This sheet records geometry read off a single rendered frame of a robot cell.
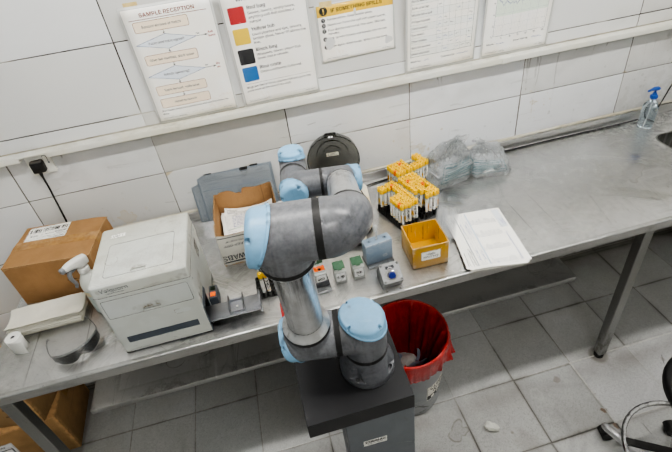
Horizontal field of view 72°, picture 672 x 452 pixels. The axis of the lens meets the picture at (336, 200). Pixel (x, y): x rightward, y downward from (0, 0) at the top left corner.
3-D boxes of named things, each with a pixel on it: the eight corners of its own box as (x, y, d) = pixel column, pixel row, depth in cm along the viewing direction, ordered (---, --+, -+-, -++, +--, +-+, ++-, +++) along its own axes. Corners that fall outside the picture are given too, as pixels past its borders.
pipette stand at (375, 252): (369, 270, 164) (367, 250, 158) (361, 258, 170) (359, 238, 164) (394, 261, 166) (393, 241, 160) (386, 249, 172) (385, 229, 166)
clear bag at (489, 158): (466, 179, 202) (468, 152, 194) (461, 158, 215) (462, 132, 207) (514, 177, 199) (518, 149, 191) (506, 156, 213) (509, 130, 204)
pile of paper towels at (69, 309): (8, 340, 157) (0, 331, 154) (18, 317, 165) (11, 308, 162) (84, 321, 160) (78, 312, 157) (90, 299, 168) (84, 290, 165)
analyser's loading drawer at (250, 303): (201, 327, 149) (196, 317, 146) (201, 312, 155) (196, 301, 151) (263, 311, 152) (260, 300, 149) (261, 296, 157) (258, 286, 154)
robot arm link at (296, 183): (320, 181, 116) (317, 159, 125) (276, 187, 116) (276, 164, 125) (323, 206, 121) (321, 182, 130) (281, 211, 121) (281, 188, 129)
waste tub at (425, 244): (412, 270, 162) (412, 249, 156) (401, 246, 172) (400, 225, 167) (448, 262, 163) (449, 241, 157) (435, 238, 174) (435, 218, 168)
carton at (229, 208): (224, 267, 174) (213, 237, 165) (221, 222, 197) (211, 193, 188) (287, 251, 177) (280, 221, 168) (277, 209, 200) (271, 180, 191)
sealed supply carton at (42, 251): (25, 304, 169) (-2, 269, 158) (49, 261, 189) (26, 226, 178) (110, 290, 170) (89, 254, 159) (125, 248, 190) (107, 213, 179)
